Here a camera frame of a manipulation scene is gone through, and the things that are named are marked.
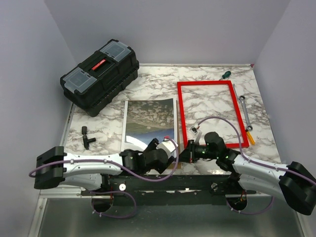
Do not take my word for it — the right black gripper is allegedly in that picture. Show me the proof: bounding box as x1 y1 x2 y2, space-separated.
175 139 218 163

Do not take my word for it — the red wooden picture frame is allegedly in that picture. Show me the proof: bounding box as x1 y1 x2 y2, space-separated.
177 80 249 148

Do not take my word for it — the landscape photo print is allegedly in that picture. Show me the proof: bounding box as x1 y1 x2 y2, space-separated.
120 98 178 151

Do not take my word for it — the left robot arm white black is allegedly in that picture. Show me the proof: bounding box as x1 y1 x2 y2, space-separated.
29 137 179 195

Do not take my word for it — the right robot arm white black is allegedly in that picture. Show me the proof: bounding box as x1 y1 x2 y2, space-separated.
179 132 316 215

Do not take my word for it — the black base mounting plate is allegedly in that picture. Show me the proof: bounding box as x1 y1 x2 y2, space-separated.
82 175 244 206

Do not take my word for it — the small black cylinder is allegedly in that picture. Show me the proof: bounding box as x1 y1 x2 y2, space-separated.
81 126 96 150

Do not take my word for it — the silver ratchet wrench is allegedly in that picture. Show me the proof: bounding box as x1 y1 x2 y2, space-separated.
239 95 253 131

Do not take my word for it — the small silver open wrench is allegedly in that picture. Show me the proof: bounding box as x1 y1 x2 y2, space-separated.
233 84 239 100

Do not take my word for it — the black plastic toolbox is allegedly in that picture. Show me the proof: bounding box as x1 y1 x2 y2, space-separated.
60 39 139 117

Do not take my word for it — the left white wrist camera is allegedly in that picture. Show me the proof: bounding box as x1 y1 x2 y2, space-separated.
157 139 178 157

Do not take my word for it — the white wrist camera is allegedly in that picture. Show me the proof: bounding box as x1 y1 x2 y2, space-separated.
190 125 202 144
157 139 178 157

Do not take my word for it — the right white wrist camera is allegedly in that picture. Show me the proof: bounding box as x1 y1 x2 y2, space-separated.
190 125 202 144

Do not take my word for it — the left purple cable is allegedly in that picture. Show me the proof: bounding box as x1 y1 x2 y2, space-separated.
29 135 179 183

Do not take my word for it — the green handled screwdriver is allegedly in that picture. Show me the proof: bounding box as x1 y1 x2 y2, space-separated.
219 71 232 80

